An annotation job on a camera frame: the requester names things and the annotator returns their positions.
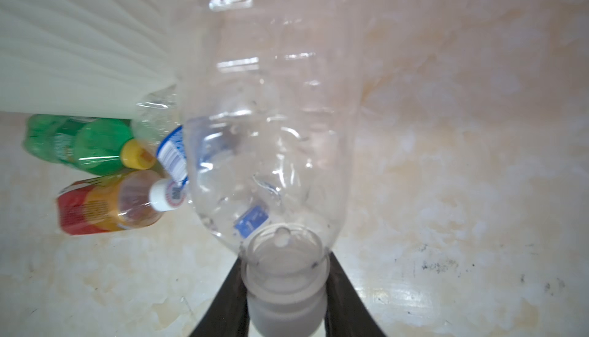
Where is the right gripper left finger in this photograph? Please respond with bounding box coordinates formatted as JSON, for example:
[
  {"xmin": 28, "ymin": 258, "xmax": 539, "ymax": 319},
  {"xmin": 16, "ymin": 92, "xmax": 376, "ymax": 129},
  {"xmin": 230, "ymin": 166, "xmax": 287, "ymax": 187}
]
[{"xmin": 190, "ymin": 258, "xmax": 250, "ymax": 337}]

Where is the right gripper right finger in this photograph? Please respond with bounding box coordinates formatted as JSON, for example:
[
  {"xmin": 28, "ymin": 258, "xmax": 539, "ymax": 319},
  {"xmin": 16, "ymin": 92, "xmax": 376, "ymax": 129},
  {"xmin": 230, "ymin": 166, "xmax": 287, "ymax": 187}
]
[{"xmin": 325, "ymin": 253, "xmax": 385, "ymax": 337}]

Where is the red yellow label bottle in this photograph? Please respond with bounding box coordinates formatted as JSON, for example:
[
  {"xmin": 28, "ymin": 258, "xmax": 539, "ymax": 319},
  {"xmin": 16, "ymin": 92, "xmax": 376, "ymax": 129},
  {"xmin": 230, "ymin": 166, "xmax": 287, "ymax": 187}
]
[{"xmin": 56, "ymin": 170, "xmax": 187, "ymax": 236}]

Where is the blue label bottle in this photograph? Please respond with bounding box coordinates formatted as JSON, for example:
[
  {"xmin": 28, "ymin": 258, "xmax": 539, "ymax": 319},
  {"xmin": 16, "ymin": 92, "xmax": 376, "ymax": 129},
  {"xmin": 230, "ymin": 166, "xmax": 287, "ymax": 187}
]
[{"xmin": 131, "ymin": 86, "xmax": 189, "ymax": 189}]

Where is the green bottle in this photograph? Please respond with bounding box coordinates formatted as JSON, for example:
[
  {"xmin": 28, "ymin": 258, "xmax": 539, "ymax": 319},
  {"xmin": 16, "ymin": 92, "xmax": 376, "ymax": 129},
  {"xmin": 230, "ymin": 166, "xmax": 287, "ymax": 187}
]
[{"xmin": 23, "ymin": 114, "xmax": 156, "ymax": 176}]

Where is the clear bottle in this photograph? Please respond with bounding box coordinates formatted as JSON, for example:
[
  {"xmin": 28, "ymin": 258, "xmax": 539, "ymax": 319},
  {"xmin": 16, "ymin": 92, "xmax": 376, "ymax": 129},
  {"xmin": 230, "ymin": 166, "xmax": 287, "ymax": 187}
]
[{"xmin": 168, "ymin": 0, "xmax": 362, "ymax": 336}]

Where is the white plastic waste bin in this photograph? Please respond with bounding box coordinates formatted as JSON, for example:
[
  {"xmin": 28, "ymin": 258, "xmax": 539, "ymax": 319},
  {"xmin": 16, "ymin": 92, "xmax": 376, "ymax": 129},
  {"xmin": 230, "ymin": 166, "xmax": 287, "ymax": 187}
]
[{"xmin": 1, "ymin": 0, "xmax": 175, "ymax": 118}]

